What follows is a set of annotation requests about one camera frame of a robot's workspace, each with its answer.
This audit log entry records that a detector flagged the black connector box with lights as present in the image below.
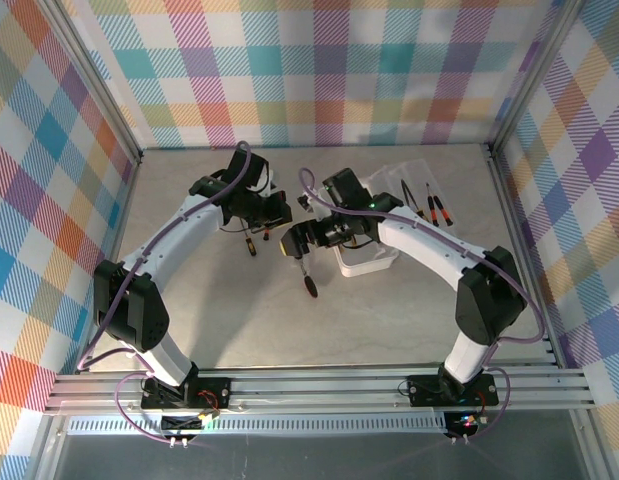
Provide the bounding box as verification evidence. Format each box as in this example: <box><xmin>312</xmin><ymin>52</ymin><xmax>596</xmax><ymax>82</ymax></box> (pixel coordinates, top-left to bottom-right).
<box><xmin>446</xmin><ymin>410</ymin><xmax>485</xmax><ymax>436</ymax></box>

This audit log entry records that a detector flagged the white slotted cable duct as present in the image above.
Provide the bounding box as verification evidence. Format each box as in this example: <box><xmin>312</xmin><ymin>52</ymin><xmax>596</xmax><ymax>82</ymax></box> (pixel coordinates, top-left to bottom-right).
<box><xmin>67</xmin><ymin>413</ymin><xmax>448</xmax><ymax>435</ymax></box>

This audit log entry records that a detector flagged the clear plastic tool box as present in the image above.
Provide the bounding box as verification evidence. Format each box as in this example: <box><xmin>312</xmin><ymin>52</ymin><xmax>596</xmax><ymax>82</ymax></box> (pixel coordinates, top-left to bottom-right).
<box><xmin>333</xmin><ymin>158</ymin><xmax>463</xmax><ymax>279</ymax></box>

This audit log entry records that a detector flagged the aluminium mounting rail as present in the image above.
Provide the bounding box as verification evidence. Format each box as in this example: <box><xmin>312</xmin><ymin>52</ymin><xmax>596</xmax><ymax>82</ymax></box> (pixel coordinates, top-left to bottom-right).
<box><xmin>43</xmin><ymin>367</ymin><xmax>595</xmax><ymax>416</ymax></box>

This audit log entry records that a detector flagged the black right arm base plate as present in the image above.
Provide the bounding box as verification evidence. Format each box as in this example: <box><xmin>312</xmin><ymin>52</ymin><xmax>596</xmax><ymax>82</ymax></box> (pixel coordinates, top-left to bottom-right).
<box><xmin>407</xmin><ymin>373</ymin><xmax>499</xmax><ymax>407</ymax></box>

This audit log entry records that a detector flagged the ratchet wrench red black handle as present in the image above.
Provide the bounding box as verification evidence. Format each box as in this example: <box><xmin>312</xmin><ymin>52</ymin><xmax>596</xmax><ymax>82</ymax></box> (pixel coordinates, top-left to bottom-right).
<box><xmin>295</xmin><ymin>256</ymin><xmax>321</xmax><ymax>300</ymax></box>

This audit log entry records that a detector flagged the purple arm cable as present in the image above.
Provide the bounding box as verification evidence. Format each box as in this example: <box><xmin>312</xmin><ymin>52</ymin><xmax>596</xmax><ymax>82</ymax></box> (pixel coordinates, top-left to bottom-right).
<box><xmin>297</xmin><ymin>167</ymin><xmax>548</xmax><ymax>444</ymax></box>
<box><xmin>77</xmin><ymin>140</ymin><xmax>253</xmax><ymax>444</ymax></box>

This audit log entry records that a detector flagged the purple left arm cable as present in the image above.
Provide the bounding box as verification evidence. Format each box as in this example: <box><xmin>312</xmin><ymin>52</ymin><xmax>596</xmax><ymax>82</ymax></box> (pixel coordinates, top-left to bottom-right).
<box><xmin>77</xmin><ymin>140</ymin><xmax>253</xmax><ymax>444</ymax></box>

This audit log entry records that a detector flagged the aluminium frame post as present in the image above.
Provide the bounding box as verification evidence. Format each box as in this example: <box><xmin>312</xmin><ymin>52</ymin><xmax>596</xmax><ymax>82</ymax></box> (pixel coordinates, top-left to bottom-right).
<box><xmin>38</xmin><ymin>0</ymin><xmax>144</xmax><ymax>164</ymax></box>
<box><xmin>487</xmin><ymin>0</ymin><xmax>588</xmax><ymax>159</ymax></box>

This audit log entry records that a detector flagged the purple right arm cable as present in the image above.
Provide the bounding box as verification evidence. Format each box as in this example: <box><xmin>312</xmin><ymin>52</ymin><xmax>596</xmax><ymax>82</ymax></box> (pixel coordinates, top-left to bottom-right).
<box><xmin>297</xmin><ymin>167</ymin><xmax>548</xmax><ymax>444</ymax></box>

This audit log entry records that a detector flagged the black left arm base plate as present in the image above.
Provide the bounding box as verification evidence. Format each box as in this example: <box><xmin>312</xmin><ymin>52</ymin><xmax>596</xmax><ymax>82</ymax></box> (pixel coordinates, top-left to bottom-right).
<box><xmin>141</xmin><ymin>377</ymin><xmax>232</xmax><ymax>409</ymax></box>

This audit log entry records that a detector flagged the aluminium side rail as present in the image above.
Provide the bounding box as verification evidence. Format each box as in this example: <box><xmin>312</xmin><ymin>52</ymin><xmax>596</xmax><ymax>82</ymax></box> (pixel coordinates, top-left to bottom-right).
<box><xmin>481</xmin><ymin>143</ymin><xmax>563</xmax><ymax>370</ymax></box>
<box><xmin>78</xmin><ymin>149</ymin><xmax>144</xmax><ymax>375</ymax></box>

